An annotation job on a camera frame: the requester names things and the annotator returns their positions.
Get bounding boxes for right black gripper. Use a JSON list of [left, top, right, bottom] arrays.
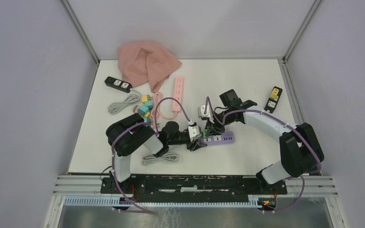
[[205, 108, 234, 136]]

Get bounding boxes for green adapter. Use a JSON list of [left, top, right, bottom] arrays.
[[202, 129, 209, 138]]

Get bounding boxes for purple power strip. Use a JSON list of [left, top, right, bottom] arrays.
[[200, 131, 235, 146]]

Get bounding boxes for teal plug adapter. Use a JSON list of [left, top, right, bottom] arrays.
[[144, 118, 151, 124]]

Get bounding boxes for pink power strip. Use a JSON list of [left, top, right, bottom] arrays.
[[171, 76, 184, 113]]

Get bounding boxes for black power strip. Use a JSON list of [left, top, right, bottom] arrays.
[[264, 86, 283, 113], [105, 76, 133, 93]]

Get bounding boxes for yellow plug adapter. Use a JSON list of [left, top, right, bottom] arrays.
[[141, 95, 151, 104]]

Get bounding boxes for pink plug adapter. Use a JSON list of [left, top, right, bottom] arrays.
[[133, 105, 140, 113]]

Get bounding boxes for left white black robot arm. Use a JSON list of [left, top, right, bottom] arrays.
[[106, 114, 207, 193]]

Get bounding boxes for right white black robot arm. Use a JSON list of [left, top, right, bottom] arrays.
[[198, 89, 324, 194]]

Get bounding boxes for pink cloth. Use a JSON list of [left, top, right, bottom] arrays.
[[117, 41, 182, 93]]

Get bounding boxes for grey cable at right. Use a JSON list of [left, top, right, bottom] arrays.
[[141, 145, 190, 166]]

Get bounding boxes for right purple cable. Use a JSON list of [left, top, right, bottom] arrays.
[[205, 95, 323, 214]]

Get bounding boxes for purple cable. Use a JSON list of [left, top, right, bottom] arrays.
[[205, 95, 323, 214], [111, 96, 197, 215]]

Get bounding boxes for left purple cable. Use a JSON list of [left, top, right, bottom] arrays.
[[111, 96, 197, 215]]

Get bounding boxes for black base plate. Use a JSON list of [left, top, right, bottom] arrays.
[[100, 174, 288, 203]]

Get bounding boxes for pink power strip cable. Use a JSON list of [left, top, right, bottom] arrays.
[[149, 91, 180, 130]]

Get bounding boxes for grey power strip cable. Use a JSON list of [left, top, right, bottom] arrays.
[[107, 89, 143, 115]]

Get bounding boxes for white cable duct rail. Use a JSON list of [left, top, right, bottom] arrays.
[[64, 196, 261, 209]]

